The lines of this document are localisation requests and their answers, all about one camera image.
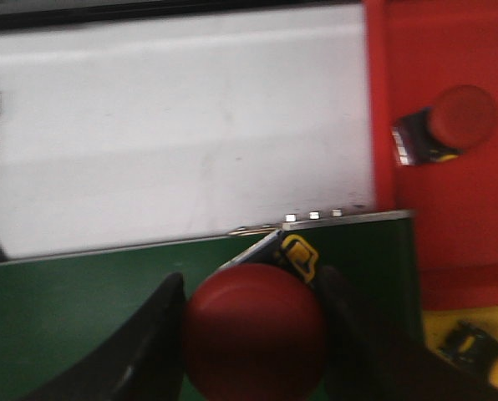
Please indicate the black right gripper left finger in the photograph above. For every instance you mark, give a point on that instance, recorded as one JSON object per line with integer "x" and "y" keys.
{"x": 140, "y": 361}

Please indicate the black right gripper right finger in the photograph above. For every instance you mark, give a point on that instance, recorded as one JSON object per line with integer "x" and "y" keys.
{"x": 371, "y": 358}

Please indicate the yellow mushroom push button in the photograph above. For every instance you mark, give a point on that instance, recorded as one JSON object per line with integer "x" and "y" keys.
{"x": 472, "y": 350}

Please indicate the red mushroom push button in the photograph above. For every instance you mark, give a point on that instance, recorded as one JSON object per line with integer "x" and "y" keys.
{"x": 459, "y": 119}

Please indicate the green conveyor belt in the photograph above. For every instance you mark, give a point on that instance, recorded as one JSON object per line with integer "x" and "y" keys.
{"x": 55, "y": 310}

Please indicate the yellow plastic tray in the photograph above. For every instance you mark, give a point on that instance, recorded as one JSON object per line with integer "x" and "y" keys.
{"x": 438, "y": 323}

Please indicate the red plastic tray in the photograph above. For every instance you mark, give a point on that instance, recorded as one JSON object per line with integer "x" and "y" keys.
{"x": 416, "y": 50}

